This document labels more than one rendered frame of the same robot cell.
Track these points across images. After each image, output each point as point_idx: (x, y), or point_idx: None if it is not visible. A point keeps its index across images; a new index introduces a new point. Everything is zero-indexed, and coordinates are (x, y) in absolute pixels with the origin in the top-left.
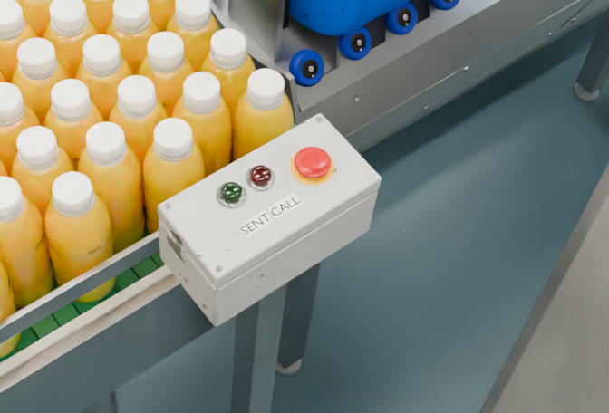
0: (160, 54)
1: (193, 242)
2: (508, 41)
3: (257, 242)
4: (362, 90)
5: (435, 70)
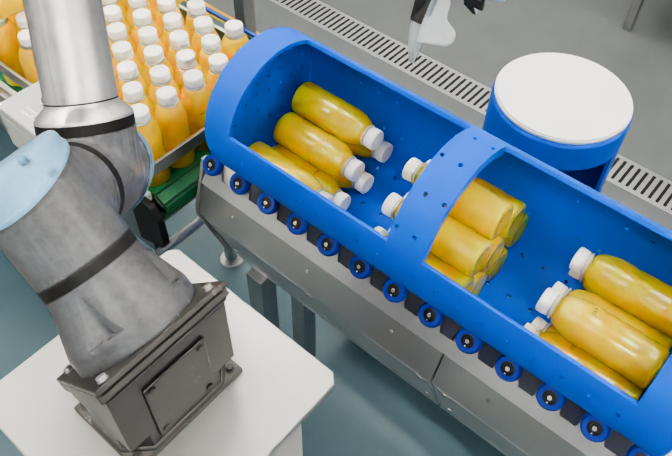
0: (151, 70)
1: (18, 93)
2: (337, 314)
3: (17, 115)
4: (237, 216)
5: (279, 262)
